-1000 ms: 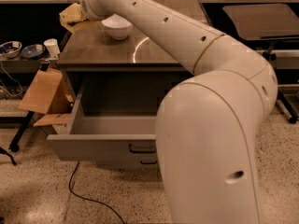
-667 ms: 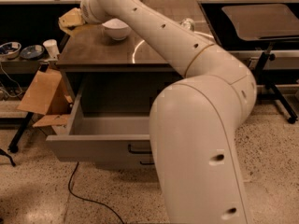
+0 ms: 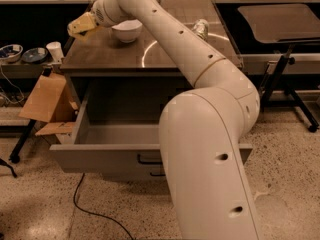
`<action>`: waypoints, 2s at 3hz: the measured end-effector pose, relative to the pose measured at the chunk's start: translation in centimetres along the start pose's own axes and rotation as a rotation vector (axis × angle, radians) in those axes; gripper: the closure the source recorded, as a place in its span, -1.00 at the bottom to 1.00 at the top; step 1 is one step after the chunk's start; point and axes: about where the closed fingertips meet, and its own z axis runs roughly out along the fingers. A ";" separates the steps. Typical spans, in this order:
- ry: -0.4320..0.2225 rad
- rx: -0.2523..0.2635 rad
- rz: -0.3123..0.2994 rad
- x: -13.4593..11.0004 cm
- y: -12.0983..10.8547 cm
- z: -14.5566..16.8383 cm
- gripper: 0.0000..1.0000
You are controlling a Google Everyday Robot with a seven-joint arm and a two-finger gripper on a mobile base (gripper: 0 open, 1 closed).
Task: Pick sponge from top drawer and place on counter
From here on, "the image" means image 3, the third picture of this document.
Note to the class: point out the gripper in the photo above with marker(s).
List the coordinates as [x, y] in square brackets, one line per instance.
[102, 16]

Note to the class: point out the green yellow sponge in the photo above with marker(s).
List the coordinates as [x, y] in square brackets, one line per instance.
[87, 34]

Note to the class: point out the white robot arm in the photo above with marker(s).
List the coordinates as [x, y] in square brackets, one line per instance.
[219, 206]

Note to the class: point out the grey drawer cabinet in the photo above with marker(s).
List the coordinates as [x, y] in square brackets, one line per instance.
[103, 58]

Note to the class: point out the open grey top drawer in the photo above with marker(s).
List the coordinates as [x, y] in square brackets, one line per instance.
[110, 147]

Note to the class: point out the white paper cup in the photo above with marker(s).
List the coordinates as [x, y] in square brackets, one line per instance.
[55, 50]

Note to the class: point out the white ceramic bowl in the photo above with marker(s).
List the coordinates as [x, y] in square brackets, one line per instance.
[127, 31]

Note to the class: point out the dark blue plate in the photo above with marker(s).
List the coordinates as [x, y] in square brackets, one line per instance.
[35, 55]

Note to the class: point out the blue patterned bowl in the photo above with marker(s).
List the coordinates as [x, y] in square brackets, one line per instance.
[11, 53]

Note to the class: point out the cardboard box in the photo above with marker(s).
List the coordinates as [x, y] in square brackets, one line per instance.
[51, 102]

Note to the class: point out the crushed metal can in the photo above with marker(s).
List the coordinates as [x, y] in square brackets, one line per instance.
[200, 28]

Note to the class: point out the black left stand leg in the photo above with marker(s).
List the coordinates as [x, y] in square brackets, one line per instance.
[14, 156]

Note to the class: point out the grey tray on stand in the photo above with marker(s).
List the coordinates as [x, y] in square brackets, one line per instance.
[281, 22]

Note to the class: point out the black drawer handle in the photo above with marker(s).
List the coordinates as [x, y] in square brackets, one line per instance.
[148, 160]

